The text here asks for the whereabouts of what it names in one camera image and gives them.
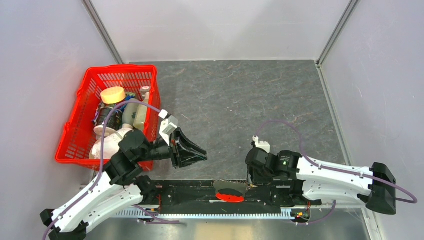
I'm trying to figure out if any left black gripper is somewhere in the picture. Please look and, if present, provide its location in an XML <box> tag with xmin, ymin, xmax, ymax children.
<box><xmin>136</xmin><ymin>126</ymin><xmax>209</xmax><ymax>168</ymax></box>

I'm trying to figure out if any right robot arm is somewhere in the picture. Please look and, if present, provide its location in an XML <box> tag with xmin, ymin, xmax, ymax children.
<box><xmin>245</xmin><ymin>147</ymin><xmax>397</xmax><ymax>215</ymax></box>

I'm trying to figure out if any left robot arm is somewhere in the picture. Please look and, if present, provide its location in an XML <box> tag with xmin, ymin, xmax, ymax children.
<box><xmin>40</xmin><ymin>127</ymin><xmax>208</xmax><ymax>240</ymax></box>

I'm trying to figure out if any cream bottle with pink cap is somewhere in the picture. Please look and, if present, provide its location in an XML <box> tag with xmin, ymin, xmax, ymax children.
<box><xmin>133</xmin><ymin>86</ymin><xmax>151</xmax><ymax>131</ymax></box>

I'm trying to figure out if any pale green bottle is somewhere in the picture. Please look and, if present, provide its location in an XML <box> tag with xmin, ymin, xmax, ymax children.
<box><xmin>122</xmin><ymin>98</ymin><xmax>139</xmax><ymax>126</ymax></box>

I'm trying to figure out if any white pink round container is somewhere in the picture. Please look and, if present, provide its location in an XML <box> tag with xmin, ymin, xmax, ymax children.
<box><xmin>88</xmin><ymin>124</ymin><xmax>134</xmax><ymax>160</ymax></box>

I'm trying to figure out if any jar with yellow lid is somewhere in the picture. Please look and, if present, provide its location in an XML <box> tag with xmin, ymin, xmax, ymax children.
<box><xmin>93</xmin><ymin>86</ymin><xmax>127</xmax><ymax>135</ymax></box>

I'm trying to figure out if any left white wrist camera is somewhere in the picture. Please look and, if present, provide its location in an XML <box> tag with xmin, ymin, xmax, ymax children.
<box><xmin>158</xmin><ymin>109</ymin><xmax>178</xmax><ymax>146</ymax></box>

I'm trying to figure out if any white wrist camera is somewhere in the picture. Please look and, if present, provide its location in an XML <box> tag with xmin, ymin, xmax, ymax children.
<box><xmin>251</xmin><ymin>136</ymin><xmax>271</xmax><ymax>154</ymax></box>
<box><xmin>158</xmin><ymin>109</ymin><xmax>178</xmax><ymax>146</ymax></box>

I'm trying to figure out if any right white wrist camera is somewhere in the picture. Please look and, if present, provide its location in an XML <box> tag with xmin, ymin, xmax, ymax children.
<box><xmin>251</xmin><ymin>136</ymin><xmax>271</xmax><ymax>154</ymax></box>

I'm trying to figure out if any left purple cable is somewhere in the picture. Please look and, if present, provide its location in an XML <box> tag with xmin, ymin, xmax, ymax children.
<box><xmin>42</xmin><ymin>100</ymin><xmax>167</xmax><ymax>240</ymax></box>

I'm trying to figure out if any purple cable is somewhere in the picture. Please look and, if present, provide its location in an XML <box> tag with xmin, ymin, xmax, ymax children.
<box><xmin>254</xmin><ymin>119</ymin><xmax>418</xmax><ymax>205</ymax></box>
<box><xmin>42</xmin><ymin>100</ymin><xmax>167</xmax><ymax>240</ymax></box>

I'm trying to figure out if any aluminium toothed cable duct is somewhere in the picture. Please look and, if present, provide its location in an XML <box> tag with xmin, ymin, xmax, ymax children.
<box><xmin>111</xmin><ymin>207</ymin><xmax>296</xmax><ymax>221</ymax></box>

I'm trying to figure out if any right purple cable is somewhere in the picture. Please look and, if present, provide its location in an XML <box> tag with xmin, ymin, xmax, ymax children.
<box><xmin>254</xmin><ymin>119</ymin><xmax>418</xmax><ymax>205</ymax></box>

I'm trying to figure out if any left aluminium corner post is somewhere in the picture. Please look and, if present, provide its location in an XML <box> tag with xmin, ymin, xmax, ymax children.
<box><xmin>81</xmin><ymin>0</ymin><xmax>125</xmax><ymax>64</ymax></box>

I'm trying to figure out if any aluminium corner post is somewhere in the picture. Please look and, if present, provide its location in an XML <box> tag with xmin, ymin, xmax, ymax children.
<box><xmin>81</xmin><ymin>0</ymin><xmax>125</xmax><ymax>64</ymax></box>
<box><xmin>315</xmin><ymin>0</ymin><xmax>360</xmax><ymax>67</ymax></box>

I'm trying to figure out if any right aluminium corner post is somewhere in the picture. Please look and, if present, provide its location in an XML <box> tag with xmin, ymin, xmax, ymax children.
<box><xmin>315</xmin><ymin>0</ymin><xmax>360</xmax><ymax>67</ymax></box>

